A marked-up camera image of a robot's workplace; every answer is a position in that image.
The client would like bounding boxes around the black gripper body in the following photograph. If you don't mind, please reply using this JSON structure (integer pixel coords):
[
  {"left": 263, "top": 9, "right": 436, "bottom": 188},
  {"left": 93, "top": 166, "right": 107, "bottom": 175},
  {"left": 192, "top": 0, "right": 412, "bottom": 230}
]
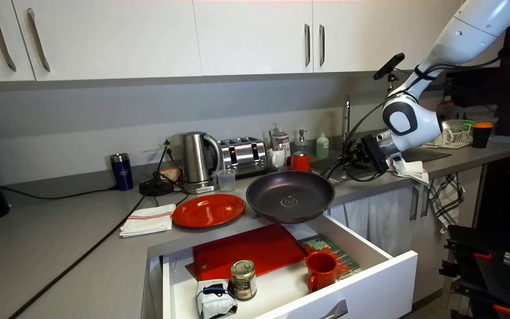
[{"left": 360, "top": 133, "right": 394, "bottom": 175}]

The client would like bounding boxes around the black frying pan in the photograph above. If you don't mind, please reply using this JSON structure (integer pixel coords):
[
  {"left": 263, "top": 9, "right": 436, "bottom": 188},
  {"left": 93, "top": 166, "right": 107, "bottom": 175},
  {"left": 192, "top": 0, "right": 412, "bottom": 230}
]
[{"left": 245, "top": 161, "right": 359, "bottom": 225}]

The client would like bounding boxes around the green soap bottle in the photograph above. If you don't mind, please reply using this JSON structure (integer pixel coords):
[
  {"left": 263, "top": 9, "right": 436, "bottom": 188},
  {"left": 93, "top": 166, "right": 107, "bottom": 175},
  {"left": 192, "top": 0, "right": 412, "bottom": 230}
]
[{"left": 316, "top": 131, "right": 332, "bottom": 161}]

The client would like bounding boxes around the steel sink faucet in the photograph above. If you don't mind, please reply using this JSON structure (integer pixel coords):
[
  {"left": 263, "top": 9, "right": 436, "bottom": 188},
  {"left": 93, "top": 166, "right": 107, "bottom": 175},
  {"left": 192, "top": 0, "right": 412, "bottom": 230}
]
[{"left": 343, "top": 96, "right": 355, "bottom": 156}]

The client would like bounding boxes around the white crumpled cloth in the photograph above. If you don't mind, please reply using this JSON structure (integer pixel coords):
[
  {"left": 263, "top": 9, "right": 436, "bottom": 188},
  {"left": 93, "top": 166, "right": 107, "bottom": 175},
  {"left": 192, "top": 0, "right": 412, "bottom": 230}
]
[{"left": 392, "top": 156, "right": 433, "bottom": 184}]

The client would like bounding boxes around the white hanging curtain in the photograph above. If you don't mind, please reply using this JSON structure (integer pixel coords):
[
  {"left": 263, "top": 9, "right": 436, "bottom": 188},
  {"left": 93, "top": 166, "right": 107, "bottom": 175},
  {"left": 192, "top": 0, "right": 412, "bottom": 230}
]
[{"left": 325, "top": 188, "right": 413, "bottom": 257}]

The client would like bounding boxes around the steel sink basin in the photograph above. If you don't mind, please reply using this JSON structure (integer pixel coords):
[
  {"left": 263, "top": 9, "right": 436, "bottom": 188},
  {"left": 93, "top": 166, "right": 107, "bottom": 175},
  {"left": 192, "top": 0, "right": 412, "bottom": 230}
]
[{"left": 405, "top": 147, "right": 454, "bottom": 165}]

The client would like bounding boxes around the clear pump dispenser bottle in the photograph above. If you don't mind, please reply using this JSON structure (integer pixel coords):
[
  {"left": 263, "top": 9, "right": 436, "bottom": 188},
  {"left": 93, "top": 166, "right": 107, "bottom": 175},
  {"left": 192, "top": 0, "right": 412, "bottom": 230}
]
[{"left": 293, "top": 129, "right": 311, "bottom": 156}]

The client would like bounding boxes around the green patterned mat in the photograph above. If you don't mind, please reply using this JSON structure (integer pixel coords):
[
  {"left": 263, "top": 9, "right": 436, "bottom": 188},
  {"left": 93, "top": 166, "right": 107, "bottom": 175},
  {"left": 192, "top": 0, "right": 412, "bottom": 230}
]
[{"left": 298, "top": 234, "right": 362, "bottom": 280}]

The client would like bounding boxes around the patterned ceramic jar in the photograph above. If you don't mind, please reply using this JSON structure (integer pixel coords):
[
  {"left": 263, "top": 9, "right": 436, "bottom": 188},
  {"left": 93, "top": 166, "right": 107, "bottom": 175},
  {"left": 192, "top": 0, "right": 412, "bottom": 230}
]
[{"left": 270, "top": 124, "right": 293, "bottom": 152}]

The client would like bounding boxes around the white ceramic mug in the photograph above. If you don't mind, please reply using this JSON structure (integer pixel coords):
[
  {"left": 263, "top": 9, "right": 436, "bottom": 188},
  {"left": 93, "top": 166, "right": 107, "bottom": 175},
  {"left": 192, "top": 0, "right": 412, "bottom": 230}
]
[{"left": 266, "top": 147, "right": 289, "bottom": 174}]

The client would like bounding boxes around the red mug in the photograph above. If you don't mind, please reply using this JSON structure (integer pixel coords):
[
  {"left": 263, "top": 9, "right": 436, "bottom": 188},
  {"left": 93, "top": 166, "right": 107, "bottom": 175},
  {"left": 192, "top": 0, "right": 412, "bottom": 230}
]
[{"left": 305, "top": 251, "right": 341, "bottom": 292}]

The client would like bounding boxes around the black cup with orange rim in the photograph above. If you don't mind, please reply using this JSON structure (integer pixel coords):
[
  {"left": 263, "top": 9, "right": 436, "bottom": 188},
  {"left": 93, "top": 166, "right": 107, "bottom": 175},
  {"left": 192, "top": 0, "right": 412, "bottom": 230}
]
[{"left": 472, "top": 120, "right": 497, "bottom": 149}]

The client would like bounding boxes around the steel four-slot toaster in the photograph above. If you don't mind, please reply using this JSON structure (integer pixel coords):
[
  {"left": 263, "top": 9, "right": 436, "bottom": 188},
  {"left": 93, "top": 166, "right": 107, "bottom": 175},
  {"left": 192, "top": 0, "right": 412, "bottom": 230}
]
[{"left": 219, "top": 136, "right": 270, "bottom": 177}]

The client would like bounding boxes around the white open drawer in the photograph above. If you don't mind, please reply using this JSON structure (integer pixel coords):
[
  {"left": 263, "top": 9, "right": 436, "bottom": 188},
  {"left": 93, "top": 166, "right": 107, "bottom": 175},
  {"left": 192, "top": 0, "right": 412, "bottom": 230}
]
[{"left": 146, "top": 211, "right": 421, "bottom": 319}]

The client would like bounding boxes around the red plate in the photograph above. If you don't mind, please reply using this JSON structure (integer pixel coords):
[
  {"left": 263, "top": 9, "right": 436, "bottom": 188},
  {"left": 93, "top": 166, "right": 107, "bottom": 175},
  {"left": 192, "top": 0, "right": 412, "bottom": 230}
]
[{"left": 171, "top": 193, "right": 249, "bottom": 230}]

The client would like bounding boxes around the glass jar with gold lid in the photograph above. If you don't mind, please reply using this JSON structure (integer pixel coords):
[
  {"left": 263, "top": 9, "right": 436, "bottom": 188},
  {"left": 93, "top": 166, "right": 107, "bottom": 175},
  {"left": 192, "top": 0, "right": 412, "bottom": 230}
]
[{"left": 229, "top": 259, "right": 259, "bottom": 301}]

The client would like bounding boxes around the steel electric kettle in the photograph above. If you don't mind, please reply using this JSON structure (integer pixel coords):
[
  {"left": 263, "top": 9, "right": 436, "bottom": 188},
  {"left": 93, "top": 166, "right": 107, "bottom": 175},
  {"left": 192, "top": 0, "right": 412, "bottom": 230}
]
[{"left": 181, "top": 129, "right": 226, "bottom": 195}]

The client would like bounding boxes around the black stand with orange clamps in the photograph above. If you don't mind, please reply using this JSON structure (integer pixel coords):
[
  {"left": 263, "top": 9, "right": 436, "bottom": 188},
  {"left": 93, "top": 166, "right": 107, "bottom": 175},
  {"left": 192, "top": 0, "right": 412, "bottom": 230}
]
[{"left": 440, "top": 223, "right": 510, "bottom": 319}]

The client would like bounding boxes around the white wrapped packet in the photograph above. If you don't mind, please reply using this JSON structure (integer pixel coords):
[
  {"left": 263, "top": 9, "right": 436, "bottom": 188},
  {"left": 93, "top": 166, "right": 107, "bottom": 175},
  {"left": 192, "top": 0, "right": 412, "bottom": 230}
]
[{"left": 196, "top": 278, "right": 240, "bottom": 319}]

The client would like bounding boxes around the black power adapter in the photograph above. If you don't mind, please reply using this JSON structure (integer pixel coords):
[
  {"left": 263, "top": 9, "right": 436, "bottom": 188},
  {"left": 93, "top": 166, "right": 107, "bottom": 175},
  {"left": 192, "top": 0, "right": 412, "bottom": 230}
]
[{"left": 139, "top": 175, "right": 178, "bottom": 198}]

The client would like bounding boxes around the white towel with red stripe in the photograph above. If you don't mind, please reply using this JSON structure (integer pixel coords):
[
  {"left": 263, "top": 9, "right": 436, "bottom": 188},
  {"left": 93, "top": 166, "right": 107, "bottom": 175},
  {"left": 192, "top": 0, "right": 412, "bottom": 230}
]
[{"left": 119, "top": 202, "right": 178, "bottom": 239}]

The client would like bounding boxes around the blue travel mug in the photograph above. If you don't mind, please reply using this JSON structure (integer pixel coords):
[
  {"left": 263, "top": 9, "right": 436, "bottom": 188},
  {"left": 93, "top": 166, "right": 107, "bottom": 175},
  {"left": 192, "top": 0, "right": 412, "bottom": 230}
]
[{"left": 111, "top": 150, "right": 135, "bottom": 191}]

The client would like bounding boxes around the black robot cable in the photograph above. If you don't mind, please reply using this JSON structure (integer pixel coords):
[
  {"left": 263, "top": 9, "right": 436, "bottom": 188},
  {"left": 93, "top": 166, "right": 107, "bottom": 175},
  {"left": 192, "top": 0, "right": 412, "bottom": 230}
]
[{"left": 323, "top": 55, "right": 506, "bottom": 184}]

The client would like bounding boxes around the steel base cabinet handle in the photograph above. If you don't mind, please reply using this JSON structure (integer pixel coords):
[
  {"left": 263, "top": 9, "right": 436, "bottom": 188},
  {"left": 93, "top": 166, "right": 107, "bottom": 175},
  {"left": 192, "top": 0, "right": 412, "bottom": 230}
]
[{"left": 412, "top": 182, "right": 422, "bottom": 221}]

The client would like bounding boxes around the hanging cable bundle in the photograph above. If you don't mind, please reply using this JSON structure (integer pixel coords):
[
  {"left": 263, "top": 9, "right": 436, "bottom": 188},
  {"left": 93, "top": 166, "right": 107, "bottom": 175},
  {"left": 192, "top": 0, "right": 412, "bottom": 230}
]
[{"left": 429, "top": 174, "right": 467, "bottom": 228}]

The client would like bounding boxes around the black camera on stand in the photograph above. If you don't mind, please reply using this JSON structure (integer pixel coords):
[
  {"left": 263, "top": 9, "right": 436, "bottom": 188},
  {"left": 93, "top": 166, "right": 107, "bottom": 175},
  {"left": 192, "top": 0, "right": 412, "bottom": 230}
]
[{"left": 373, "top": 51, "right": 408, "bottom": 96}]

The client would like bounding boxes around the steel drawer handle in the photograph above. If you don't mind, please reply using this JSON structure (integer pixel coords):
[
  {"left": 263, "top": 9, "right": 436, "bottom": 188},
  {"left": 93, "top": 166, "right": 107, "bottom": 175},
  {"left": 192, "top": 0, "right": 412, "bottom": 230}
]
[{"left": 320, "top": 298, "right": 350, "bottom": 319}]

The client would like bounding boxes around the long black counter cable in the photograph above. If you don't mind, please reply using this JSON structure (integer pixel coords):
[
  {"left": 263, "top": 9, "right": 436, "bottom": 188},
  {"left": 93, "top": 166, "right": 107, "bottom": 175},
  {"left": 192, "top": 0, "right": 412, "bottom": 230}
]
[{"left": 10, "top": 193, "right": 151, "bottom": 319}]

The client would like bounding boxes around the black coffee machine cable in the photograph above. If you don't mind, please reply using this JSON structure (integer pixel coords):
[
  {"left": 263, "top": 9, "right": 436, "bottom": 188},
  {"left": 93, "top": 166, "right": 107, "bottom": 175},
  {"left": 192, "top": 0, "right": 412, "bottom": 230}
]
[{"left": 0, "top": 182, "right": 119, "bottom": 202}]

